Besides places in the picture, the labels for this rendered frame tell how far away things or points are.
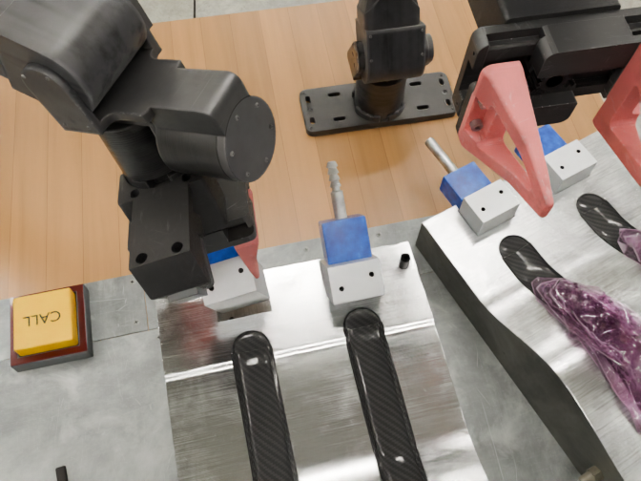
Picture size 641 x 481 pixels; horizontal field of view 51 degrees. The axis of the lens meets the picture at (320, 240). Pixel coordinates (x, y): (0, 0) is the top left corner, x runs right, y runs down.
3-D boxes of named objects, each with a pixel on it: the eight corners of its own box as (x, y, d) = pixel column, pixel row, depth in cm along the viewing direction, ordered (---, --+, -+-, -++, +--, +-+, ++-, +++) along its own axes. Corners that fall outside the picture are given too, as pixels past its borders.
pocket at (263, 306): (216, 294, 69) (211, 280, 66) (265, 283, 70) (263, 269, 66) (222, 335, 67) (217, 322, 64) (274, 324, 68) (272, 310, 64)
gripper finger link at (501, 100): (668, 163, 32) (599, 17, 36) (526, 184, 31) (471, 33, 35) (609, 227, 38) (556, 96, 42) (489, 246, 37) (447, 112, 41)
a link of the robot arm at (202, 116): (296, 117, 48) (225, -28, 39) (242, 212, 44) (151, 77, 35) (173, 105, 53) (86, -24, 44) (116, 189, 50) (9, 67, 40)
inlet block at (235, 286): (194, 192, 68) (175, 175, 63) (239, 177, 68) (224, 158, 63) (221, 313, 65) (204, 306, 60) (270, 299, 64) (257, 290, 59)
